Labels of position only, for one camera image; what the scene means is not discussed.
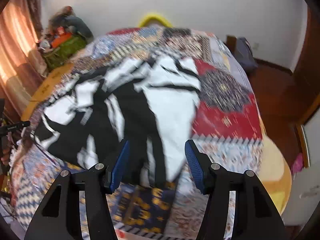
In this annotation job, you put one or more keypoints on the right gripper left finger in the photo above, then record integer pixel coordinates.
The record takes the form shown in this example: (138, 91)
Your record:
(74, 197)

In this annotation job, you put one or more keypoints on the black and white patterned shirt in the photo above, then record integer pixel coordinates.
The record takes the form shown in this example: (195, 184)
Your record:
(151, 103)

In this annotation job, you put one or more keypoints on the pink orange curtain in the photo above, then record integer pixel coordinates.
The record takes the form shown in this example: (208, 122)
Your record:
(22, 66)

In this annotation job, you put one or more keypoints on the wooden lap desk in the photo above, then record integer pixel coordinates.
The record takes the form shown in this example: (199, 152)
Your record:
(45, 89)

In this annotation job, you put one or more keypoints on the green patterned storage bag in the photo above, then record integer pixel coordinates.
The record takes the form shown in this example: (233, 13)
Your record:
(59, 55)

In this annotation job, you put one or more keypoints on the colourful patchwork bedspread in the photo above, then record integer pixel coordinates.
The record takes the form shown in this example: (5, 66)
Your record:
(226, 127)

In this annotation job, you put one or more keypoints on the orange box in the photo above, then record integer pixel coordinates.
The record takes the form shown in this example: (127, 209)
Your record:
(59, 40)

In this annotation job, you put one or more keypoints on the dark green stuffed cushion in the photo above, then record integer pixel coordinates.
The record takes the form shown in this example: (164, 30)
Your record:
(77, 26)

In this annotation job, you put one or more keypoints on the brown wooden door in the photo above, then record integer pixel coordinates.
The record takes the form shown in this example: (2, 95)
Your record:
(306, 74)

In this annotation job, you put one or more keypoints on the blue bag on chair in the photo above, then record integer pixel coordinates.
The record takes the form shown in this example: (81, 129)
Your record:
(244, 55)

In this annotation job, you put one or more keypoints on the yellow curved headboard tube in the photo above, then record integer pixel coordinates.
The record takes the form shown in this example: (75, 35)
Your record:
(154, 18)

